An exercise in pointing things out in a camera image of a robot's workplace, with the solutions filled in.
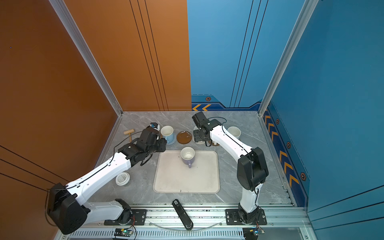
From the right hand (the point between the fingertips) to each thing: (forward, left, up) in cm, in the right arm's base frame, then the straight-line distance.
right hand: (200, 136), depth 89 cm
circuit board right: (-46, -24, -15) cm, 54 cm away
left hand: (-6, +20, +5) cm, 21 cm away
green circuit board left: (-45, +38, -15) cm, 61 cm away
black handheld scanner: (-41, +7, -11) cm, 43 cm away
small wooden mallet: (+13, +51, -11) cm, 54 cm away
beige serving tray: (-17, +17, -15) cm, 29 cm away
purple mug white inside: (-6, +8, -12) cm, 15 cm away
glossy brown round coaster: (+9, +11, -12) cm, 19 cm away
